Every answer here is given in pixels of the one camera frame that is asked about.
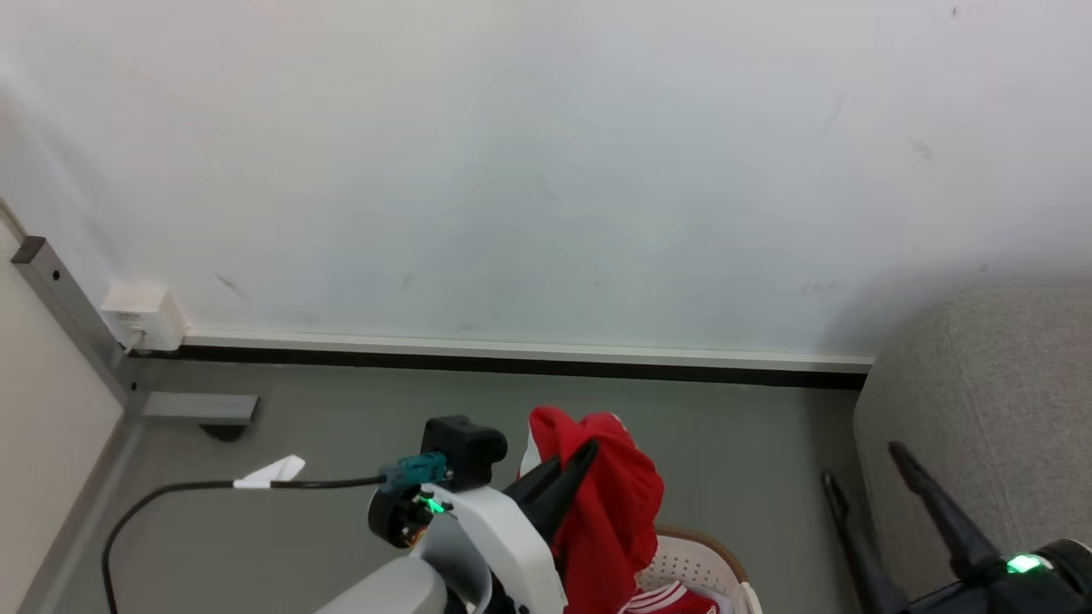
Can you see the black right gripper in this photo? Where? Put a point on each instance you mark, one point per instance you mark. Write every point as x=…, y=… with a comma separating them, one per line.
x=1015, y=584

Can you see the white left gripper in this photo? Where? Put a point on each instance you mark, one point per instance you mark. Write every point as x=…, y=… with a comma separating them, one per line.
x=503, y=533

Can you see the red white clothing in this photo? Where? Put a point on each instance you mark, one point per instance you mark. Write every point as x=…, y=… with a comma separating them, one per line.
x=618, y=512

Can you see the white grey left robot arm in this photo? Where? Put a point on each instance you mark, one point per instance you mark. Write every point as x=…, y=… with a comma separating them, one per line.
x=392, y=593

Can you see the white perforated laundry basket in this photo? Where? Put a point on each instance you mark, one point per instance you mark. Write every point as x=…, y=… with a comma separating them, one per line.
x=695, y=563

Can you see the grey fabric sofa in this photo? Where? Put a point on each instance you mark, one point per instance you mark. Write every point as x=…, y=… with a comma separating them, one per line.
x=981, y=409

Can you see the beige partition panel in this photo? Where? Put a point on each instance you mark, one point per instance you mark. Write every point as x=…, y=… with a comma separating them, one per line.
x=47, y=426

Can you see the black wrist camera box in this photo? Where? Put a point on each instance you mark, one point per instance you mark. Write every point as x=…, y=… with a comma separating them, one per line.
x=465, y=452

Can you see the white black wall baseboard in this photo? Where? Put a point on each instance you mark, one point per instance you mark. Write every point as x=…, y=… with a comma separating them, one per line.
x=529, y=356

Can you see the black frame foot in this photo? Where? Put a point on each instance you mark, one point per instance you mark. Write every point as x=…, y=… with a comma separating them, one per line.
x=224, y=431

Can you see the white wall socket box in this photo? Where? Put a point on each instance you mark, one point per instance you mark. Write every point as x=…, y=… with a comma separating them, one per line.
x=143, y=315

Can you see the grey metal frame leg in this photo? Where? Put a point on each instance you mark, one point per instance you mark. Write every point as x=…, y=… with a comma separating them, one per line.
x=81, y=328

